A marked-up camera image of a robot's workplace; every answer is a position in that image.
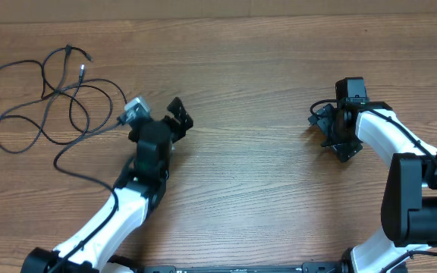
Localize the black audio jack cable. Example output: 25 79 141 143
0 46 94 185

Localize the black USB cable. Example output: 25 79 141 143
0 44 128 155

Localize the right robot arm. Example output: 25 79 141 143
301 77 437 272

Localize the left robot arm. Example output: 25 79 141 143
21 97 193 273

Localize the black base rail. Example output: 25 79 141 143
70 261 409 273

